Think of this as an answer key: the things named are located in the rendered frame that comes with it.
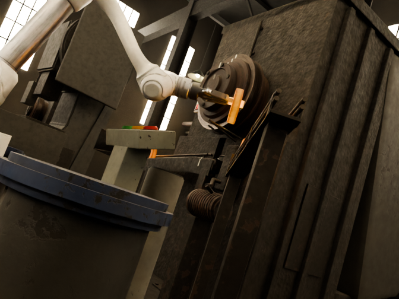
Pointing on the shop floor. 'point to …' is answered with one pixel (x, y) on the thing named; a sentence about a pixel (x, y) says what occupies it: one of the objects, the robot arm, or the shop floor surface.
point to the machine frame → (302, 143)
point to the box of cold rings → (32, 137)
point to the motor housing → (190, 244)
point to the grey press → (82, 82)
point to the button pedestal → (133, 153)
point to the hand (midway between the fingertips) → (236, 102)
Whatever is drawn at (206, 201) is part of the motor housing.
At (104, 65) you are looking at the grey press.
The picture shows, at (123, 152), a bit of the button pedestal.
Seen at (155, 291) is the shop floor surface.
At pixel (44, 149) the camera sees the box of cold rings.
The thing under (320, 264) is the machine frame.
